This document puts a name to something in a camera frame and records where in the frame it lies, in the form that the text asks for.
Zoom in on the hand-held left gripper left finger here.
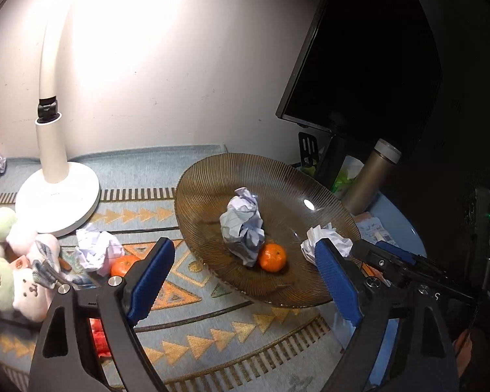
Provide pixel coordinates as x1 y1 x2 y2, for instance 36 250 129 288
28 237 176 392

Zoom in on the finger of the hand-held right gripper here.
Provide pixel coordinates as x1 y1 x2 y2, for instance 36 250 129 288
351 239 480 305
376 241 448 280

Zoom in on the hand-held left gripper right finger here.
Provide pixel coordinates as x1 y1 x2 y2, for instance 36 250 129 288
314 237 460 392

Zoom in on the white paper ball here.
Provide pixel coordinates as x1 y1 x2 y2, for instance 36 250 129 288
301 223 354 263

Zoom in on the brown ribbed glass plate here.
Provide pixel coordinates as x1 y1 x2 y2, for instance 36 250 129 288
174 153 362 308

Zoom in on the person's right hand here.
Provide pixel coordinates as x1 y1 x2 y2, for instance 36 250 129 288
452 328 474 374

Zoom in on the white printed paper slip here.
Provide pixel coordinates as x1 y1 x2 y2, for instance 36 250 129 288
357 212 399 250

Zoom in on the tangerine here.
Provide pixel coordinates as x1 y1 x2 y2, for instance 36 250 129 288
258 243 287 273
110 255 141 278

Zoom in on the lined crumpled paper ball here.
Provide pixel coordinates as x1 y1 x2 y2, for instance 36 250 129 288
74 222 125 275

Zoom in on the red packet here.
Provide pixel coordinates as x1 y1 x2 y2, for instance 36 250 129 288
89 316 111 358

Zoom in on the grey thermos bottle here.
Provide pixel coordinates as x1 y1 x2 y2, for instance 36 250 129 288
342 139 403 216

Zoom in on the blue patterned mat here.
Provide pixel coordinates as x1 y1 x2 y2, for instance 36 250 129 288
0 144 427 392

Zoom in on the green tissue pack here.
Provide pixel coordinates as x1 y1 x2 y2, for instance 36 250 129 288
331 156 365 197

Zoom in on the plaid plush toy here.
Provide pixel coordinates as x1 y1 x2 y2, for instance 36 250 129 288
28 241 72 286

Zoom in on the large crumpled paper ball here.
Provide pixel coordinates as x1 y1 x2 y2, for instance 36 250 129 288
220 187 266 268

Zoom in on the pink plush bear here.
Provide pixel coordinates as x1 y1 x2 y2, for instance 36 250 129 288
10 255 58 321

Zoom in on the small pink plush toy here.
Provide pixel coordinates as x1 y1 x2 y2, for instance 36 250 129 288
6 222 39 254

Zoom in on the black perforated stand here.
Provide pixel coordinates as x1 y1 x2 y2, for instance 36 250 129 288
297 131 323 168

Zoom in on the small green plush toy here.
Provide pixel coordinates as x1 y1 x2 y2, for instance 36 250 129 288
0 207 19 242

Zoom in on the white desk lamp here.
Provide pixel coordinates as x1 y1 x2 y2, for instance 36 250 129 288
14 0 103 238

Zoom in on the black monitor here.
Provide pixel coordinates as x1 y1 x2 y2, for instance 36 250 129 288
275 0 444 188

